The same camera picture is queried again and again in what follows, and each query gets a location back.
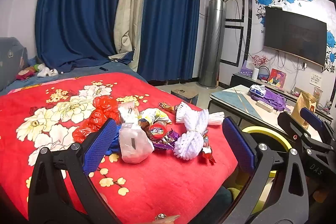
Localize yellow rimmed trash bin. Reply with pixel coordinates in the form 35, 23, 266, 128
228, 126, 291, 214

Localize black tv cabinet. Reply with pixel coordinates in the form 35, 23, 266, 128
230, 73, 334, 123

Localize purple cloth bag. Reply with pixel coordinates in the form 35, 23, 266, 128
249, 89, 286, 111

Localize blue denim sofa cover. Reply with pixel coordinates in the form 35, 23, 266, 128
0, 62, 147, 96

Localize red floral blanket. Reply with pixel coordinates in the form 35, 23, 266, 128
1, 73, 237, 223

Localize coffee table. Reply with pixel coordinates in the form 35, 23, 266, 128
208, 85, 294, 143

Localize white foam net roll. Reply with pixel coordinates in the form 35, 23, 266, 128
173, 131, 204, 160

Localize purple box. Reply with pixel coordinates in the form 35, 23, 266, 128
240, 60, 254, 77

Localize left blue curtain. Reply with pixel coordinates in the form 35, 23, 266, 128
35, 0, 118, 72

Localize beige curtain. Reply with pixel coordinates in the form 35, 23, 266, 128
109, 0, 144, 72

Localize white paper notice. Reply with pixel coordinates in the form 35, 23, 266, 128
309, 73, 322, 88

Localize colourful painting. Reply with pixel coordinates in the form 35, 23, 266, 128
268, 68, 286, 89

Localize silver tower air conditioner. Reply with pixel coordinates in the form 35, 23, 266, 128
198, 0, 226, 88

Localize grey sofa cushion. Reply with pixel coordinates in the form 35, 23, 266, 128
0, 37, 27, 90

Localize purple candy wrapper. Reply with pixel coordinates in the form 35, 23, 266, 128
153, 130, 180, 150

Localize brown paper bag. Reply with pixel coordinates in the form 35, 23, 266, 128
291, 91, 317, 130

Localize yellow white snack bag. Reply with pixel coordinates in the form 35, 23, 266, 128
138, 108, 171, 125

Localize left hand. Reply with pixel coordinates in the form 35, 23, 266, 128
99, 193, 180, 224

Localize tissue pack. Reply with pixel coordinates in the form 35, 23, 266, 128
249, 84, 266, 97

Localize black curved television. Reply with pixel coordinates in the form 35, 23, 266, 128
264, 7, 327, 67

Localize plush toys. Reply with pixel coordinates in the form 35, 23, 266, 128
16, 63, 59, 81

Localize white foam net sleeve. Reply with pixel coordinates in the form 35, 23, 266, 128
175, 102, 225, 134

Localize rainbow candy tube red cap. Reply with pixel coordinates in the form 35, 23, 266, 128
149, 122, 167, 139

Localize white vase red flowers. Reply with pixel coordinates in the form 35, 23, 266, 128
252, 55, 269, 80

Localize blue curtain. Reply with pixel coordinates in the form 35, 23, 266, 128
137, 0, 200, 81
35, 0, 118, 72

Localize red plastic bag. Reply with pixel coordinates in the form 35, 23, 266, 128
72, 96, 120, 143

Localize right blue curtain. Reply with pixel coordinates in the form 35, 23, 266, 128
137, 0, 200, 81

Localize blue storage stool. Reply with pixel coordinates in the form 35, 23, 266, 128
170, 88, 199, 106

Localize orange purple snack wrapper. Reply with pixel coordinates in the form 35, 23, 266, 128
159, 102, 176, 113

